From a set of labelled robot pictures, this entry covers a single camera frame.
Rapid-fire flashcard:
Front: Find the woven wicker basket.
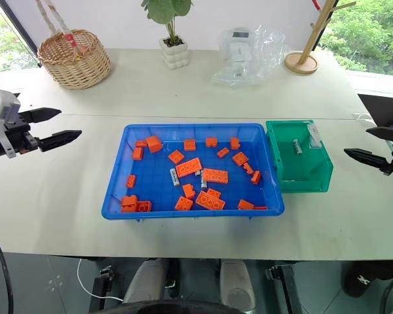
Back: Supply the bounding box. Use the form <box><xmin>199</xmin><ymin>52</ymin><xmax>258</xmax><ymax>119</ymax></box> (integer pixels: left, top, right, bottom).
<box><xmin>37</xmin><ymin>28</ymin><xmax>113</xmax><ymax>91</ymax></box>

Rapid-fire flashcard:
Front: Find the dark rounded shape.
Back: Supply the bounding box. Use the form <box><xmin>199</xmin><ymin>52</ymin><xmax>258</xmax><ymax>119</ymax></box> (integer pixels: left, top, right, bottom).
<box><xmin>100</xmin><ymin>298</ymin><xmax>245</xmax><ymax>314</ymax></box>

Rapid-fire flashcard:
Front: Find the black angled panel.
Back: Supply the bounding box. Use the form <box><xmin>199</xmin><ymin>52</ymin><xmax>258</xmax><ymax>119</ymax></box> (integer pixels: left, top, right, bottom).
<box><xmin>358</xmin><ymin>93</ymin><xmax>393</xmax><ymax>129</ymax></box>

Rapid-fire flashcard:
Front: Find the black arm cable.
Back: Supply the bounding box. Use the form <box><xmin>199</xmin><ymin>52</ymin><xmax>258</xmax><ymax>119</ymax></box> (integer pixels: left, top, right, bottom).
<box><xmin>0</xmin><ymin>224</ymin><xmax>14</xmax><ymax>314</ymax></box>
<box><xmin>379</xmin><ymin>270</ymin><xmax>393</xmax><ymax>314</ymax></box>

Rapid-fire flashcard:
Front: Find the clear plastic bag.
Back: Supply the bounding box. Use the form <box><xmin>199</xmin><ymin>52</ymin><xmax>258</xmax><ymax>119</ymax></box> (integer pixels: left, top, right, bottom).
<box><xmin>210</xmin><ymin>23</ymin><xmax>291</xmax><ymax>90</ymax></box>

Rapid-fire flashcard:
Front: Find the clear label holder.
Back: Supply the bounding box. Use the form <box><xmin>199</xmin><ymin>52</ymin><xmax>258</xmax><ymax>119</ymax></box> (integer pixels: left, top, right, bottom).
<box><xmin>307</xmin><ymin>122</ymin><xmax>323</xmax><ymax>150</ymax></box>

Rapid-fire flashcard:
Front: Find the grey rounded shape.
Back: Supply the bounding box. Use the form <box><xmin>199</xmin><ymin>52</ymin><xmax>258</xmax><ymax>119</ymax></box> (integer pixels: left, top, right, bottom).
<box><xmin>122</xmin><ymin>259</ymin><xmax>168</xmax><ymax>304</ymax></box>
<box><xmin>219</xmin><ymin>259</ymin><xmax>257</xmax><ymax>311</ymax></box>

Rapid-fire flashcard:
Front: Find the white red patterned strap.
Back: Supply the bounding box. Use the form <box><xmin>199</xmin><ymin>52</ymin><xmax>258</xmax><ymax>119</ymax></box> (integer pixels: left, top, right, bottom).
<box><xmin>35</xmin><ymin>0</ymin><xmax>77</xmax><ymax>46</ymax></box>

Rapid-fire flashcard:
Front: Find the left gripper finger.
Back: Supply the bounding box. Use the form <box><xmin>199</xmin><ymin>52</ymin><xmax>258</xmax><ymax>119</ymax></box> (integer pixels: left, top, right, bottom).
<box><xmin>36</xmin><ymin>130</ymin><xmax>83</xmax><ymax>153</ymax></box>
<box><xmin>19</xmin><ymin>107</ymin><xmax>63</xmax><ymax>125</ymax></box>

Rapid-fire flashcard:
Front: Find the large orange cube block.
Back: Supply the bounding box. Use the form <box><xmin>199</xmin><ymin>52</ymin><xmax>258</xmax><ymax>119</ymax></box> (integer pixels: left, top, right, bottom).
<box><xmin>145</xmin><ymin>135</ymin><xmax>164</xmax><ymax>154</ymax></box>

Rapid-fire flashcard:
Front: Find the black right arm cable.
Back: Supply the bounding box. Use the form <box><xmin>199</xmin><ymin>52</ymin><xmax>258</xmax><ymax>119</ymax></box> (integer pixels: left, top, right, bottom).
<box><xmin>379</xmin><ymin>270</ymin><xmax>393</xmax><ymax>314</ymax></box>

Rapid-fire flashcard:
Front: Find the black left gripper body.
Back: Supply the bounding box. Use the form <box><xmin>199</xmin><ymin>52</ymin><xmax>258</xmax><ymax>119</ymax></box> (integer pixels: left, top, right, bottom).
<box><xmin>5</xmin><ymin>112</ymin><xmax>41</xmax><ymax>156</ymax></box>

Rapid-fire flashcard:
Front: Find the blue plastic tray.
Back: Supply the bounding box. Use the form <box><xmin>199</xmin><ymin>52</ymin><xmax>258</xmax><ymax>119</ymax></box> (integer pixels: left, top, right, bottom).
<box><xmin>101</xmin><ymin>122</ymin><xmax>286</xmax><ymax>223</ymax></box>

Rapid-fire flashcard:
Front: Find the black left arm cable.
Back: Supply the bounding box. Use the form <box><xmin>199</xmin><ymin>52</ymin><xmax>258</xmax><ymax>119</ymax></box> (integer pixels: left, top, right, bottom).
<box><xmin>0</xmin><ymin>224</ymin><xmax>14</xmax><ymax>314</ymax></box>

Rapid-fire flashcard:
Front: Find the wooden branch stand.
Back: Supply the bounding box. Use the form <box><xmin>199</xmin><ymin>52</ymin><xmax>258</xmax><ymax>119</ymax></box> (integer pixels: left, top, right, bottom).
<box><xmin>284</xmin><ymin>0</ymin><xmax>358</xmax><ymax>77</ymax></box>

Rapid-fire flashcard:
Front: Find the clear plastic scrap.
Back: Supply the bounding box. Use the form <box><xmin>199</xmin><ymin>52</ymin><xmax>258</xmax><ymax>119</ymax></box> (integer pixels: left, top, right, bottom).
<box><xmin>352</xmin><ymin>112</ymin><xmax>373</xmax><ymax>124</ymax></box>

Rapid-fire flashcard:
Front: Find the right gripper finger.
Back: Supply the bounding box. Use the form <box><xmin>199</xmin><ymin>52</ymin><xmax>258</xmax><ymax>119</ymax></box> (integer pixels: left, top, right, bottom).
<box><xmin>365</xmin><ymin>126</ymin><xmax>393</xmax><ymax>142</ymax></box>
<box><xmin>343</xmin><ymin>148</ymin><xmax>393</xmax><ymax>177</ymax></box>

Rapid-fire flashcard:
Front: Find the white boxed device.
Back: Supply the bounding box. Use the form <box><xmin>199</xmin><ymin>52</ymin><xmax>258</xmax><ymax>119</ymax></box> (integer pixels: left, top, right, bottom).
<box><xmin>227</xmin><ymin>27</ymin><xmax>255</xmax><ymax>63</ymax></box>

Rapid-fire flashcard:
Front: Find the black slanted frame bar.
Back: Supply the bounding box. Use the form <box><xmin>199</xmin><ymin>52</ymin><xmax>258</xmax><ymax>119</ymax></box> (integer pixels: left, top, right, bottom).
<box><xmin>0</xmin><ymin>0</ymin><xmax>43</xmax><ymax>69</ymax></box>

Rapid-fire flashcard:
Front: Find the green leafy plant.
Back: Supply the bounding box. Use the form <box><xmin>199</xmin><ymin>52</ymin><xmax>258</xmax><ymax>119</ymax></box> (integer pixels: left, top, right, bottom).
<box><xmin>141</xmin><ymin>0</ymin><xmax>195</xmax><ymax>46</ymax></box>

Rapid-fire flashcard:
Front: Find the green plastic bin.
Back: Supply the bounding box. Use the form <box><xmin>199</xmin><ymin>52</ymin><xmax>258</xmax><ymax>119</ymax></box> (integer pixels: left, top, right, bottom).
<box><xmin>265</xmin><ymin>119</ymin><xmax>335</xmax><ymax>194</ymax></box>

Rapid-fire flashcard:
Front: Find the black shoe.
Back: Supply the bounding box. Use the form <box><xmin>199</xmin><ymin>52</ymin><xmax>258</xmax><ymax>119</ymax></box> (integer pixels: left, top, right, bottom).
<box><xmin>343</xmin><ymin>260</ymin><xmax>393</xmax><ymax>299</ymax></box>

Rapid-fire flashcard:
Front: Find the thin white cable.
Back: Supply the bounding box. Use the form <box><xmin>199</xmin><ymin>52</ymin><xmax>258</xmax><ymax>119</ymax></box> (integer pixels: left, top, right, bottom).
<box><xmin>76</xmin><ymin>258</ymin><xmax>124</xmax><ymax>302</ymax></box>

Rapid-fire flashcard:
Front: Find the white bubble plant pot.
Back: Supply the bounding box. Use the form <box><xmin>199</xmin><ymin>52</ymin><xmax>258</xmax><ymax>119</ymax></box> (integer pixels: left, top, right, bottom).
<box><xmin>159</xmin><ymin>35</ymin><xmax>189</xmax><ymax>71</ymax></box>

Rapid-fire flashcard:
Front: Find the black table leg bracket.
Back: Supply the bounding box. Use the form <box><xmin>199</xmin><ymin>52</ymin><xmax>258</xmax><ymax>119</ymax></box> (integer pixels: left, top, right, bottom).
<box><xmin>88</xmin><ymin>265</ymin><xmax>115</xmax><ymax>312</ymax></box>
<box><xmin>265</xmin><ymin>263</ymin><xmax>303</xmax><ymax>314</ymax></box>

